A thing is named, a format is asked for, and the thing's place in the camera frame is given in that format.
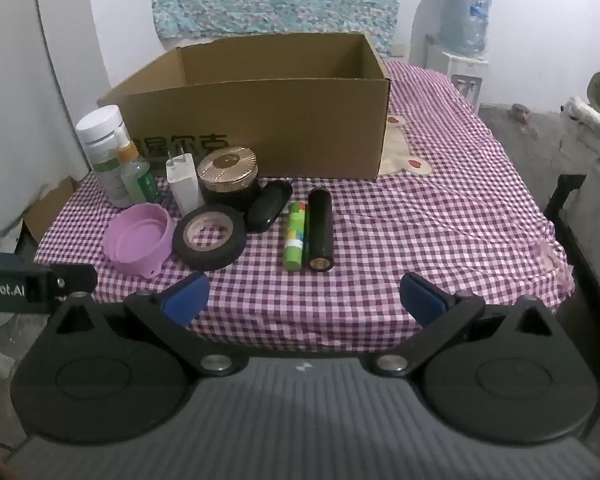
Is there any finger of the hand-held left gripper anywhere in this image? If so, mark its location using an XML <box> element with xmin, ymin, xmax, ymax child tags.
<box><xmin>52</xmin><ymin>265</ymin><xmax>99</xmax><ymax>300</ymax></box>

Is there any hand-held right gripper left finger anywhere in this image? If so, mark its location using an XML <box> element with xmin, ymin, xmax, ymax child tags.
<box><xmin>50</xmin><ymin>271</ymin><xmax>236</xmax><ymax>379</ymax></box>

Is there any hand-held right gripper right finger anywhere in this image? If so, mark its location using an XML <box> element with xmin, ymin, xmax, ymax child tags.
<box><xmin>369</xmin><ymin>272</ymin><xmax>557</xmax><ymax>379</ymax></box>

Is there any black tape roll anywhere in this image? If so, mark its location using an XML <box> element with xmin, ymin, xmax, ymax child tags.
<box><xmin>172</xmin><ymin>205</ymin><xmax>247</xmax><ymax>271</ymax></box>

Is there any pink silicone bowl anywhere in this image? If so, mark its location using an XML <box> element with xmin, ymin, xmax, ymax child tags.
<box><xmin>102</xmin><ymin>203</ymin><xmax>177</xmax><ymax>278</ymax></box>

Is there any white charger plug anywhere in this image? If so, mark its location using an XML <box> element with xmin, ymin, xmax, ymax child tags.
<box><xmin>166</xmin><ymin>152</ymin><xmax>204</xmax><ymax>216</ymax></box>

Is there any green dropper bottle orange neck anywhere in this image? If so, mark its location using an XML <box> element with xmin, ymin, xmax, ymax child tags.
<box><xmin>114</xmin><ymin>127</ymin><xmax>163</xmax><ymax>206</ymax></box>

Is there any black oval case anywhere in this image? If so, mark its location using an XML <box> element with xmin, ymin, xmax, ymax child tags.
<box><xmin>245</xmin><ymin>180</ymin><xmax>294</xmax><ymax>233</ymax></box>

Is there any green tube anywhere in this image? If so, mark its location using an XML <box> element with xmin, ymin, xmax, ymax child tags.
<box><xmin>281</xmin><ymin>201</ymin><xmax>308</xmax><ymax>269</ymax></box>

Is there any black cylinder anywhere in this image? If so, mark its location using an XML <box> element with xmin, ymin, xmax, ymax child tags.
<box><xmin>307</xmin><ymin>187</ymin><xmax>333</xmax><ymax>273</ymax></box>

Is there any white pill bottle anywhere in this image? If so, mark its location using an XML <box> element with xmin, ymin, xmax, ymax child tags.
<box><xmin>76</xmin><ymin>105</ymin><xmax>131</xmax><ymax>208</ymax></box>

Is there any brown jar gold lid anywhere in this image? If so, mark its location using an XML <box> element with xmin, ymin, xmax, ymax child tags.
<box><xmin>197</xmin><ymin>146</ymin><xmax>262</xmax><ymax>208</ymax></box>

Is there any brown cardboard box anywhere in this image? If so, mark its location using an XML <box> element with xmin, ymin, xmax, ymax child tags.
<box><xmin>96</xmin><ymin>32</ymin><xmax>392</xmax><ymax>181</ymax></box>

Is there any flat cardboard piece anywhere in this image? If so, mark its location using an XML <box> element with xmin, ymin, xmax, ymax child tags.
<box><xmin>22</xmin><ymin>177</ymin><xmax>78</xmax><ymax>241</ymax></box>

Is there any white curtain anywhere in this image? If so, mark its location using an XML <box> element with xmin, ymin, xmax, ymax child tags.
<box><xmin>0</xmin><ymin>0</ymin><xmax>93</xmax><ymax>261</ymax></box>

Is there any white water dispenser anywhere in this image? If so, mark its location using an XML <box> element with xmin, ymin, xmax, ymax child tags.
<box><xmin>422</xmin><ymin>35</ymin><xmax>491</xmax><ymax>111</ymax></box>

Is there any white fluffy cloth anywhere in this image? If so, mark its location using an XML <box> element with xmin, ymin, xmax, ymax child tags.
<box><xmin>560</xmin><ymin>95</ymin><xmax>600</xmax><ymax>181</ymax></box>

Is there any black metal frame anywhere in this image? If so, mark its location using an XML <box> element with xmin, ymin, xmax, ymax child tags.
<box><xmin>544</xmin><ymin>174</ymin><xmax>588</xmax><ymax>226</ymax></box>

